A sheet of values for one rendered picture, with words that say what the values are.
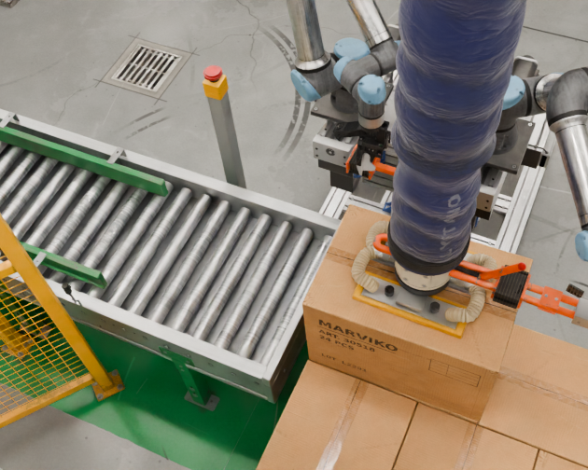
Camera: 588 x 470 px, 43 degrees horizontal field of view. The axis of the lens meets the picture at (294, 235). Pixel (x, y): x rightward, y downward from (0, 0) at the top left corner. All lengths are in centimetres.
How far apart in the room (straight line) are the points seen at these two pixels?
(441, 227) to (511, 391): 89
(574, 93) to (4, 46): 362
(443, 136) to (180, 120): 264
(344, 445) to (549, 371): 73
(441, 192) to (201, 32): 299
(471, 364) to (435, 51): 105
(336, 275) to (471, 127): 86
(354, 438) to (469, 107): 131
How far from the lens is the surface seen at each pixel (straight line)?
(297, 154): 384
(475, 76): 149
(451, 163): 168
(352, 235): 239
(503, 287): 216
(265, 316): 271
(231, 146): 304
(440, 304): 225
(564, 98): 199
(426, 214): 186
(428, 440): 253
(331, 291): 228
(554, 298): 217
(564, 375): 269
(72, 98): 440
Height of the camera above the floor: 293
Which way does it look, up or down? 56 degrees down
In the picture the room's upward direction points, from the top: 7 degrees counter-clockwise
